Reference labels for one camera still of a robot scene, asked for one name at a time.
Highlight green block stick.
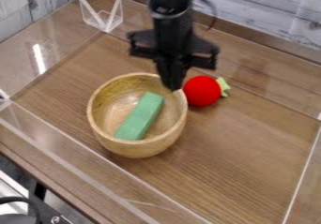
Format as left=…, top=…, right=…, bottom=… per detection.
left=114, top=92, right=165, bottom=141

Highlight clear acrylic corner bracket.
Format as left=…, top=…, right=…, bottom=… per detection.
left=79, top=0, right=123, bottom=33

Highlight red toy radish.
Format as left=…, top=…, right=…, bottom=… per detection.
left=183, top=75, right=232, bottom=107

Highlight black cable bottom left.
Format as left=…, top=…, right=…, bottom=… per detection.
left=0, top=197, right=43, bottom=224

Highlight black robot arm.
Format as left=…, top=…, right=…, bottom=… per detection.
left=127, top=0, right=220, bottom=91

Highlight black table leg bracket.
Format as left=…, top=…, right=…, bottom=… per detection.
left=28, top=179, right=78, bottom=224

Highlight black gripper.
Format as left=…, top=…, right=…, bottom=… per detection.
left=127, top=10, right=220, bottom=91

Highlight brown wooden bowl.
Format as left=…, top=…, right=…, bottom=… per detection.
left=87, top=72, right=187, bottom=158

